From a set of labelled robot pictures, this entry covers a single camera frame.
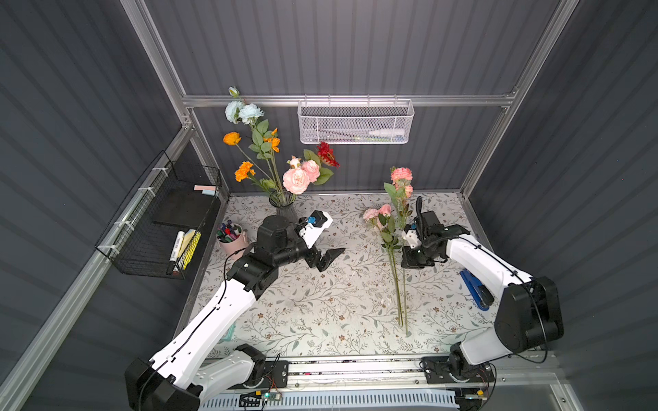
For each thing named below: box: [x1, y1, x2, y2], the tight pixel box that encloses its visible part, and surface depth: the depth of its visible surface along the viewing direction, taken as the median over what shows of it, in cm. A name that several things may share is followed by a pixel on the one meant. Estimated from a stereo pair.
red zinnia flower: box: [317, 141, 341, 169], surface depth 79 cm
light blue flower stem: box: [224, 85, 273, 168], surface depth 86 cm
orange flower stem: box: [222, 127, 282, 194], surface depth 88 cm
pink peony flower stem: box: [281, 148, 335, 196], surface depth 72 cm
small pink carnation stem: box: [363, 203, 404, 328], surface depth 104 cm
